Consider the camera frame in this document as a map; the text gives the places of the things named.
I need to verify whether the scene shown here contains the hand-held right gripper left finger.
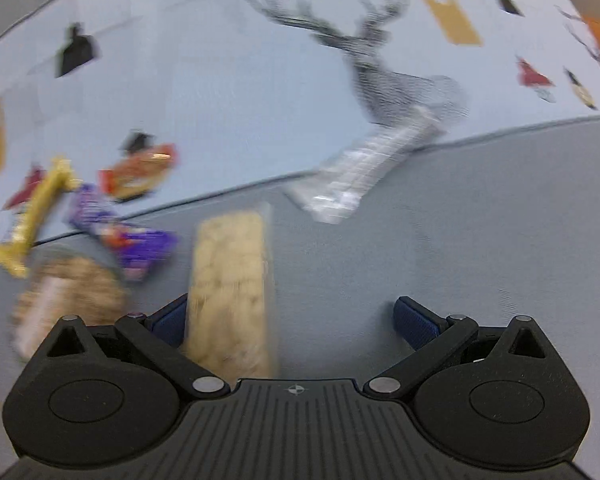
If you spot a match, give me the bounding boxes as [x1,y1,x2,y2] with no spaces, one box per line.
[44,294,231,401]

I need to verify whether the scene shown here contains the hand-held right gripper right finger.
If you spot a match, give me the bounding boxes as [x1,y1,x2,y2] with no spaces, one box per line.
[363,296,549,401]

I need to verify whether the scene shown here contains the pale rice crisp bar packet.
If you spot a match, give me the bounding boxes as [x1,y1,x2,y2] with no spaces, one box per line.
[181,209,282,380]

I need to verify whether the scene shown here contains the purple snack packet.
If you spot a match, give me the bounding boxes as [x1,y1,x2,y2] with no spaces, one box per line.
[67,183,179,282]

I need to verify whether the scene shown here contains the clear peanut brittle packet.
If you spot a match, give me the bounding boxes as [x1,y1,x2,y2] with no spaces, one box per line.
[9,254,129,362]

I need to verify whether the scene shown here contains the clear red-ended candy packet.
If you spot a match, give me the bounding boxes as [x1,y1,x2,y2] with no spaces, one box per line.
[98,143,179,203]

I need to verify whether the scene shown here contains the silver foil snack packet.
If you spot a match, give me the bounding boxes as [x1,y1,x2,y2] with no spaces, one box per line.
[284,104,447,224]

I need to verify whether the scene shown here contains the yellow snack bar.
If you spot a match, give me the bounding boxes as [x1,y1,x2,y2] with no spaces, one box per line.
[0,156,82,279]

